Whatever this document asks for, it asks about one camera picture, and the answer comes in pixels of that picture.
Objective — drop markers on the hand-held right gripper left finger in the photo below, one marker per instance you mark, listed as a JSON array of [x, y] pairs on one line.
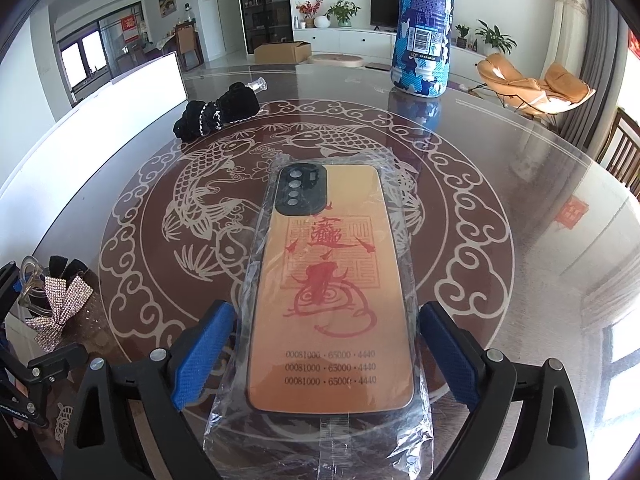
[[202, 355]]

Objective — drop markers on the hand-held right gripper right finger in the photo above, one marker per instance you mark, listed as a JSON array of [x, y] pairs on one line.
[[447, 360]]

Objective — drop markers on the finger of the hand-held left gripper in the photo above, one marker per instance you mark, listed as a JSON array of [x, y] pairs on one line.
[[55, 362], [12, 285]]

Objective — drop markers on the rhinestone bow hair claw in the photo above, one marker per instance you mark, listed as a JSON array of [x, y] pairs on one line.
[[65, 305]]

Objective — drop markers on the orange phone case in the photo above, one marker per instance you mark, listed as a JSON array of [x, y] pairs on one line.
[[330, 285]]

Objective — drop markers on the brown patterned glass desktop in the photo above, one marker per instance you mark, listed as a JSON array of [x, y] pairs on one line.
[[525, 260]]

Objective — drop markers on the white board panel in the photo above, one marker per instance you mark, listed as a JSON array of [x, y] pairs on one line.
[[100, 110]]

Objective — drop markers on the balcony window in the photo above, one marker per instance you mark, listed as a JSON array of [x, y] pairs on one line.
[[82, 60]]

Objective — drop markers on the wooden slatted chair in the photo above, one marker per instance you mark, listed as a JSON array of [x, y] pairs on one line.
[[622, 155]]

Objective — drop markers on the red door poster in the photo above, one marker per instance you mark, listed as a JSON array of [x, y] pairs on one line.
[[131, 27]]

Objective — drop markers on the orange lounge chair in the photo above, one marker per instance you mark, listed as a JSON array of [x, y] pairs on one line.
[[535, 82]]

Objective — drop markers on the brown dining chair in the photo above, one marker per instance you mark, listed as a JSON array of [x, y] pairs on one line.
[[189, 47]]

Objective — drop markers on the blue camouflage bottle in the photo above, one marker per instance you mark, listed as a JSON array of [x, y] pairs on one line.
[[422, 60]]

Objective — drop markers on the grey curtain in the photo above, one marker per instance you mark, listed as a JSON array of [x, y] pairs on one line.
[[600, 90]]

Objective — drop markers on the brown cardboard box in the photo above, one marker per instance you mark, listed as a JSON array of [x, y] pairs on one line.
[[282, 52]]

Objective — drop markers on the small potted plant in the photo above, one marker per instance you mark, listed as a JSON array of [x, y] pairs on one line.
[[461, 37]]

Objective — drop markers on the large leafy potted plant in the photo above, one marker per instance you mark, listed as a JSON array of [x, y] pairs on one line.
[[495, 37]]

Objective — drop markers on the white television cabinet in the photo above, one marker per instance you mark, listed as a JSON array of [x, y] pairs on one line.
[[350, 40]]

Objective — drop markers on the white interior door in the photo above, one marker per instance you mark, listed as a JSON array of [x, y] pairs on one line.
[[225, 10]]

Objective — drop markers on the covered standing air conditioner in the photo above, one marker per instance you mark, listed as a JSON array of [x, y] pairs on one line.
[[567, 30]]

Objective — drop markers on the white round vase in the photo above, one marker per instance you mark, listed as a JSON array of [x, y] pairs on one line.
[[321, 22]]

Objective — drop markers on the dark display cabinet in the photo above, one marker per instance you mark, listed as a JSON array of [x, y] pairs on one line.
[[262, 5]]

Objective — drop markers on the black television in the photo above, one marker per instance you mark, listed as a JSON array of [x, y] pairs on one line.
[[385, 7]]

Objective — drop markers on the red flower arrangement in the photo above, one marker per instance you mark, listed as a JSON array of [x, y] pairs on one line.
[[307, 10]]

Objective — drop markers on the bushy green potted plant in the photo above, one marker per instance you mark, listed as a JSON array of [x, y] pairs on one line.
[[342, 12]]

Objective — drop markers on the red wall decoration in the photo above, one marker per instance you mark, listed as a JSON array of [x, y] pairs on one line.
[[635, 45]]

